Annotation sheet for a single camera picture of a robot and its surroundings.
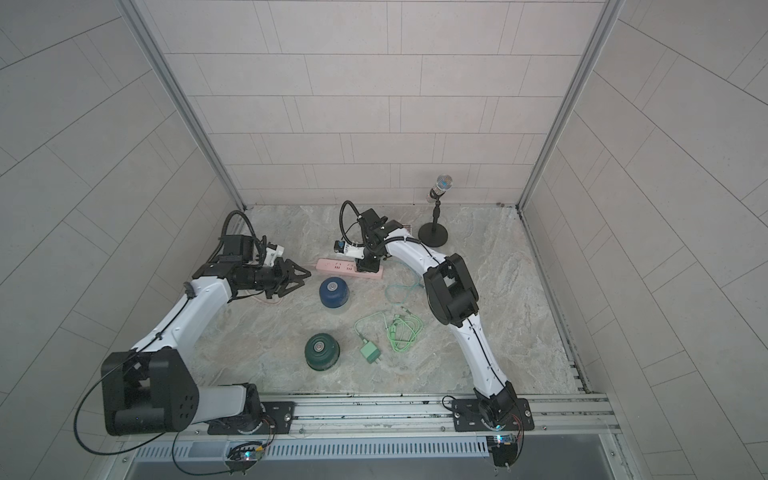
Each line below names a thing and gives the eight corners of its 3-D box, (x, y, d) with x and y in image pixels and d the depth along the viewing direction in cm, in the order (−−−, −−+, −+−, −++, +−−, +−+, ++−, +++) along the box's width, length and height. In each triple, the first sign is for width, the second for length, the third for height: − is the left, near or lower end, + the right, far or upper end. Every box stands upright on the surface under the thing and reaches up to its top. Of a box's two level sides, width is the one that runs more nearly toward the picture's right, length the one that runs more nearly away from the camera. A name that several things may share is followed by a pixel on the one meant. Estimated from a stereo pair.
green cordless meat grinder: (311, 375, 79) (301, 364, 71) (316, 347, 84) (307, 333, 76) (339, 375, 79) (332, 364, 71) (342, 347, 84) (336, 333, 76)
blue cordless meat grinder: (324, 313, 90) (317, 297, 82) (328, 292, 94) (321, 276, 86) (347, 313, 90) (342, 297, 82) (349, 293, 94) (345, 276, 86)
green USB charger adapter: (359, 353, 83) (359, 350, 81) (370, 343, 85) (369, 340, 83) (373, 367, 81) (372, 364, 79) (383, 356, 83) (382, 353, 81)
